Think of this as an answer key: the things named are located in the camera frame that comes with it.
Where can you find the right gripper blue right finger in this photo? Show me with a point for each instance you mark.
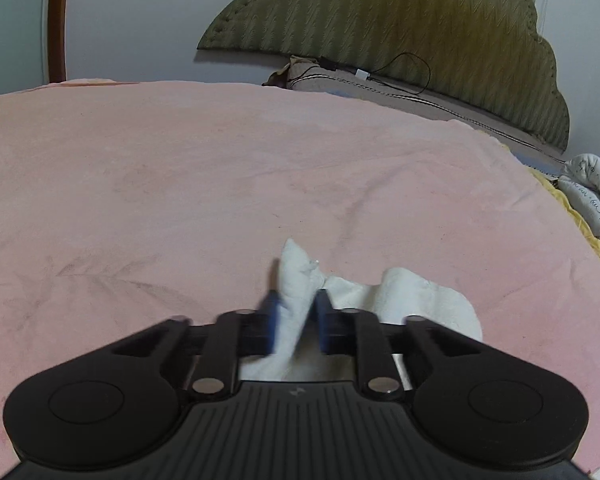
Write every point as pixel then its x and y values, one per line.
pixel 323 311

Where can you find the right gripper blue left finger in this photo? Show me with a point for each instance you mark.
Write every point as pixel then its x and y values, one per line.
pixel 265 324

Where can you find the white textured pants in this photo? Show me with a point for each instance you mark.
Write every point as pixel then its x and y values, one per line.
pixel 400 293

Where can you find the pink bed blanket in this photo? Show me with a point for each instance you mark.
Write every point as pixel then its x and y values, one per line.
pixel 124 204

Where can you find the striped brown pillow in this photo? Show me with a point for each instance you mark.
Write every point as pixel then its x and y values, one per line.
pixel 311 75

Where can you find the yellow bed sheet edge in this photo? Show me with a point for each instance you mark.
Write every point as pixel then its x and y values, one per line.
pixel 547 170

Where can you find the white printed quilt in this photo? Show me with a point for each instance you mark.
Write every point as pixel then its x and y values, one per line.
pixel 580 182

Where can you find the olive quilted headboard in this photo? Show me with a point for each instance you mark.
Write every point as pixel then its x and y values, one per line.
pixel 486 53

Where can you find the brown wooden door frame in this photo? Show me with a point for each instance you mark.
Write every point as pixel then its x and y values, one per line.
pixel 56 40

